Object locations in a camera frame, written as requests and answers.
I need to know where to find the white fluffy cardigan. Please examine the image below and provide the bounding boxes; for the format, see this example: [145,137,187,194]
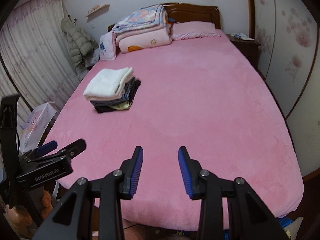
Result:
[83,67,134,100]

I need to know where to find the folded black garment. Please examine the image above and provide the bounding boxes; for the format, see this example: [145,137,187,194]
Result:
[93,78,142,114]

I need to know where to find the pink bed sheet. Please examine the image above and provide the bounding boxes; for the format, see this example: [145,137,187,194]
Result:
[47,35,304,231]

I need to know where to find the dark wooden nightstand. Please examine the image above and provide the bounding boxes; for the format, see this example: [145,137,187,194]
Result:
[226,34,260,69]

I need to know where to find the folded floral quilt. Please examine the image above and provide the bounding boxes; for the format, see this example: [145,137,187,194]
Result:
[112,4,168,39]

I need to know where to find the olive puffer jacket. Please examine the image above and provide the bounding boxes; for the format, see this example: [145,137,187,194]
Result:
[60,17,99,67]

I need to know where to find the dark wooden headboard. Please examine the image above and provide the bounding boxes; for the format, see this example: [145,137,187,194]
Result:
[108,3,221,31]

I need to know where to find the floral wardrobe door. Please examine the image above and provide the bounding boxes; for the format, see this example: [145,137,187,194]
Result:
[254,0,319,176]

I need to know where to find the items on nightstand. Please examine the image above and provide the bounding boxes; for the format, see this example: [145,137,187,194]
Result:
[231,33,254,41]

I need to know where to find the white pink cartoon pillow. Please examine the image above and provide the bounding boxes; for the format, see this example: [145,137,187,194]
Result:
[99,31,116,61]

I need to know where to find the wooden wall shelf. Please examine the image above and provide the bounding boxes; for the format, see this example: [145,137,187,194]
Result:
[85,4,110,18]

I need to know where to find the white curtain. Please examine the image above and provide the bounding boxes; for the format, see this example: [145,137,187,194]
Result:
[1,0,80,133]

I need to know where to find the folded light green garment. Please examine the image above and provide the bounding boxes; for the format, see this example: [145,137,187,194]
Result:
[110,101,132,111]

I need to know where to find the person left hand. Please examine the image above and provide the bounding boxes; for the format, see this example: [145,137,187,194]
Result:
[4,190,53,239]

